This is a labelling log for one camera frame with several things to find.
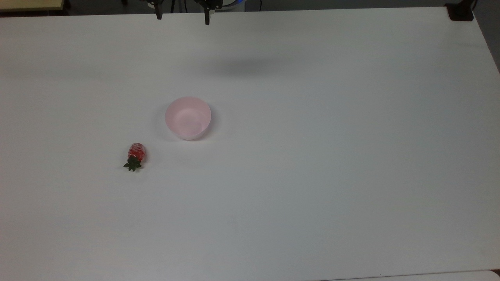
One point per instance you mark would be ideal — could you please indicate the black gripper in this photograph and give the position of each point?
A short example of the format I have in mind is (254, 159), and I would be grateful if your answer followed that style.
(211, 2)

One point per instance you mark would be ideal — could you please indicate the white and blue robot base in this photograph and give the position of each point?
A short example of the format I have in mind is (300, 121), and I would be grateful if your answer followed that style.
(233, 4)

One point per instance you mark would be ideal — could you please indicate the pink bowl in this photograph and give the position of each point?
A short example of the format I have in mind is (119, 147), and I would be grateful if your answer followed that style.
(188, 118)

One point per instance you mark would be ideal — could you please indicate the red strawberry with green leaves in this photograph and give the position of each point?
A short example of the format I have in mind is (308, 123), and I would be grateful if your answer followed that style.
(136, 153)

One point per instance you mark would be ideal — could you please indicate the yellow side table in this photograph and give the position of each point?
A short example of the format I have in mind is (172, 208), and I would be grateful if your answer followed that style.
(29, 4)

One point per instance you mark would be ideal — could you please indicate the black table clamp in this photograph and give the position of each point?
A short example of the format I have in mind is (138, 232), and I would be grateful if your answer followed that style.
(460, 12)

